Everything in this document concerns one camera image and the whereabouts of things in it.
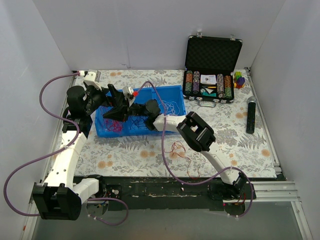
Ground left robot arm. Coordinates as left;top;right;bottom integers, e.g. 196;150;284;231
32;85;108;221

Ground black microphone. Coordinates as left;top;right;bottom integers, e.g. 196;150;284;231
246;96;256;134

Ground colourful block toy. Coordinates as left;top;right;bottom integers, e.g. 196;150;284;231
233;71;246;89

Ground blue three-compartment bin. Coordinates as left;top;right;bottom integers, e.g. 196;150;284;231
95;85;186;138

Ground black poker chip case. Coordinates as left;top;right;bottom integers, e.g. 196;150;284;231
182;35;243;104

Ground white cable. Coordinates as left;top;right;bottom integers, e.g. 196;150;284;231
159;99;183;117

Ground dark blue cable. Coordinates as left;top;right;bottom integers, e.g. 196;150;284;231
129;114;151;131

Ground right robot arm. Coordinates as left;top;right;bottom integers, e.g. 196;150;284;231
102;84;249;199

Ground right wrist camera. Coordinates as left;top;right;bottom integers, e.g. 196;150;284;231
122;86;138;107

